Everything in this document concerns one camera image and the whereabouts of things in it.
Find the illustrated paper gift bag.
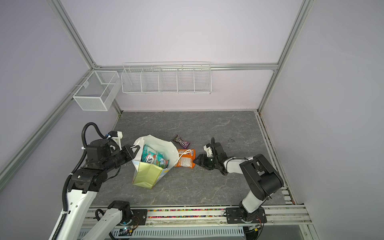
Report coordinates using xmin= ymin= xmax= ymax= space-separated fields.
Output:
xmin=133 ymin=135 xmax=192 ymax=189

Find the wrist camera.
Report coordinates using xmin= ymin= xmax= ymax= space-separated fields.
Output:
xmin=106 ymin=131 xmax=123 ymax=150
xmin=203 ymin=144 xmax=213 ymax=159

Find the white mesh box basket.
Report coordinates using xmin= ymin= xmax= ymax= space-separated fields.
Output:
xmin=73 ymin=71 xmax=122 ymax=112

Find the long white wire basket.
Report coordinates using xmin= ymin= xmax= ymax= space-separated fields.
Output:
xmin=121 ymin=62 xmax=212 ymax=94

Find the orange Fox's candy bag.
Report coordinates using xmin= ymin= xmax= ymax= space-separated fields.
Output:
xmin=176 ymin=149 xmax=196 ymax=169

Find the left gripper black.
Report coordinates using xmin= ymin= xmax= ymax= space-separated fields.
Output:
xmin=102 ymin=143 xmax=140 ymax=173

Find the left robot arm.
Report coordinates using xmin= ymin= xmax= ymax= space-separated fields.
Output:
xmin=50 ymin=122 xmax=141 ymax=240

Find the Fox's mint blossom candy bag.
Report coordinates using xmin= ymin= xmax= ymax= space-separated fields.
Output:
xmin=141 ymin=145 xmax=169 ymax=169

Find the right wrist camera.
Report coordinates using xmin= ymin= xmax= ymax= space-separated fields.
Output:
xmin=203 ymin=144 xmax=213 ymax=159

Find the purple M&M's packet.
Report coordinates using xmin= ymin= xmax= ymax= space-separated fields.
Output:
xmin=173 ymin=135 xmax=191 ymax=149

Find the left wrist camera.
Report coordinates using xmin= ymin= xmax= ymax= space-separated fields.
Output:
xmin=106 ymin=131 xmax=123 ymax=150

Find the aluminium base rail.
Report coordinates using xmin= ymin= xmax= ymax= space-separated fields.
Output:
xmin=76 ymin=203 xmax=313 ymax=240

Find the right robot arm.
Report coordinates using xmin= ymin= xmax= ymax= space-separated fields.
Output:
xmin=194 ymin=138 xmax=284 ymax=225

